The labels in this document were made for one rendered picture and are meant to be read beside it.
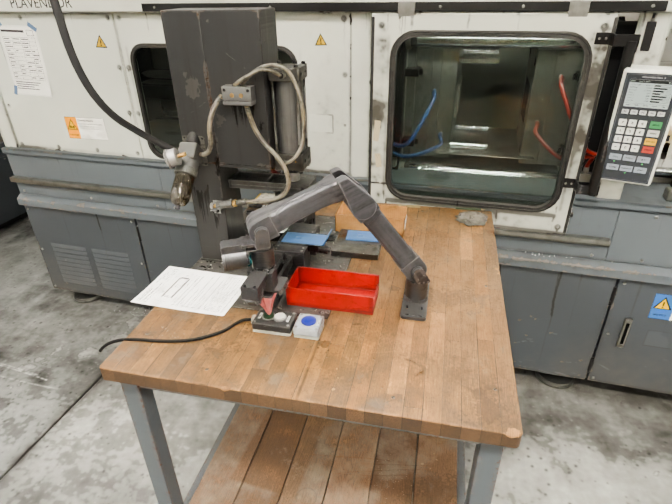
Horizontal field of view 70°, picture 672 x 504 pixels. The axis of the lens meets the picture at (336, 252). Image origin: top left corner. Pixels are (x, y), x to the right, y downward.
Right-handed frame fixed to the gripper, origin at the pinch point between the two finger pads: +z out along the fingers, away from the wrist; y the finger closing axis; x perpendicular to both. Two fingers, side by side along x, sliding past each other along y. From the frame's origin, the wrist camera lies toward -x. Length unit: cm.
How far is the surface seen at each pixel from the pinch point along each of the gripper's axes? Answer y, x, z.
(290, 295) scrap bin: 2.7, 9.8, 1.4
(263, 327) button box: -0.6, -3.6, 2.9
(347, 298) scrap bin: 19.2, 9.8, 0.4
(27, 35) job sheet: -149, 107, -57
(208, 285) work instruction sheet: -25.4, 14.8, 4.7
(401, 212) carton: 28, 70, 1
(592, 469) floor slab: 110, 45, 96
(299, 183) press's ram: 0.2, 33.1, -23.1
